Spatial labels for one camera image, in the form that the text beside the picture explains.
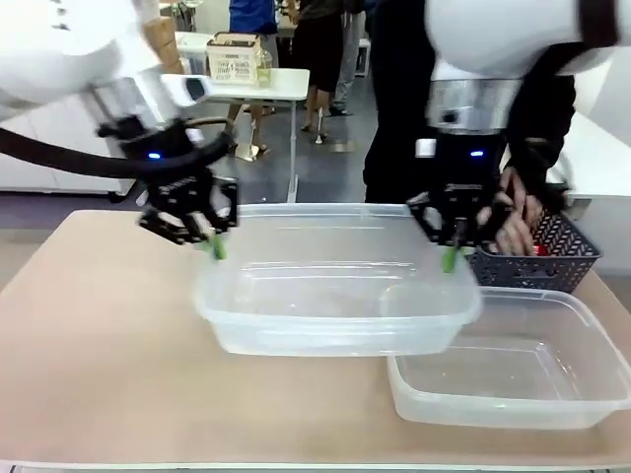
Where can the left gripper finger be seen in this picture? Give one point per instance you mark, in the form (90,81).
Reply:
(167,224)
(224,207)

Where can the small clear plastic bin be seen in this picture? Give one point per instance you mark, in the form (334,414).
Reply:
(517,384)

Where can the gold metal stand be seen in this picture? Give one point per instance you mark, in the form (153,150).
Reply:
(254,148)

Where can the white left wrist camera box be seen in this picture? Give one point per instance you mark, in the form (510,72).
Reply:
(189,88)

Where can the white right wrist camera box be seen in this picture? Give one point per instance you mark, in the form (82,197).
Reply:
(426,148)

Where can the bystander in black skirt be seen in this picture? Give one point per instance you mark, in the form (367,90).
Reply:
(325,49)

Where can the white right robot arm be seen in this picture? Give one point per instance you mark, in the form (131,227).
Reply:
(473,39)

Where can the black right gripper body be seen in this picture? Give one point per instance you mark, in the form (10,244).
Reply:
(468,167)

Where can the person in black clothing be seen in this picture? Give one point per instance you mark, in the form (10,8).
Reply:
(394,123)

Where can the bystander in blue shirt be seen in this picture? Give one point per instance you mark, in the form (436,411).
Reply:
(251,15)

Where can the stacked cardboard boxes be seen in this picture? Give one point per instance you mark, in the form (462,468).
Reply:
(165,34)

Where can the large clear plastic bin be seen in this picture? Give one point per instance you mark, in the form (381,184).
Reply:
(320,290)

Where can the plastic cup with green drink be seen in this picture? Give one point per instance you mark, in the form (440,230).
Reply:
(264,71)

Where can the clear plastic storage container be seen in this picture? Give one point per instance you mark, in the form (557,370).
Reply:
(194,61)

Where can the white folding table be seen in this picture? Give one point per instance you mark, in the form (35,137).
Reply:
(286,84)

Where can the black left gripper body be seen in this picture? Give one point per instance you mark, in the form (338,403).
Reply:
(167,162)

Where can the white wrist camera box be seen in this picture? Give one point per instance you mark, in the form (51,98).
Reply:
(426,148)
(189,88)

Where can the white basket on far table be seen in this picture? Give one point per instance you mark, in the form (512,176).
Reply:
(231,59)

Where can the white cabinet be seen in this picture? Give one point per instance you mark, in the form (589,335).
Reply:
(49,148)

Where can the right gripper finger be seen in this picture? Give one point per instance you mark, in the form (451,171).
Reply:
(475,231)
(431,217)

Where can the bystander in grey trousers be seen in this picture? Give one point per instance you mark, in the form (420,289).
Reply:
(352,49)

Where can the dark grey woven-pattern basket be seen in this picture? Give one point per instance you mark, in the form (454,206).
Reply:
(542,268)

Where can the person's left hand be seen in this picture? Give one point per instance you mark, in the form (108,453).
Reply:
(520,226)

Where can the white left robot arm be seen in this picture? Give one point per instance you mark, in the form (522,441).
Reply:
(59,49)

